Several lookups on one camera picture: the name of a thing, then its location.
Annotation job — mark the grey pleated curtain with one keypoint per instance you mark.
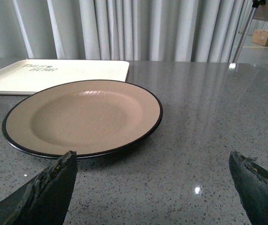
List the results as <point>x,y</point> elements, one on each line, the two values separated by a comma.
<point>158,30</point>

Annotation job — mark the silver tripod leg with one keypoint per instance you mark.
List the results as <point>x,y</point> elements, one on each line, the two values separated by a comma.
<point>255,5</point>

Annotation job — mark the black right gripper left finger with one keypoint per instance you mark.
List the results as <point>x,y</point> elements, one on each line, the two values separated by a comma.
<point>45,199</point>

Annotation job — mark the cream bear-print tray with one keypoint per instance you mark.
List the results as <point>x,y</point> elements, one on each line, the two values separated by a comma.
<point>27,77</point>

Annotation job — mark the tan plate with black rim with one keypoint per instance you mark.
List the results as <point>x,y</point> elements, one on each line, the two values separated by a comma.
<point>92,118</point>

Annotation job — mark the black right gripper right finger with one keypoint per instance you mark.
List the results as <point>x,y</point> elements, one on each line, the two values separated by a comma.
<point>251,183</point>

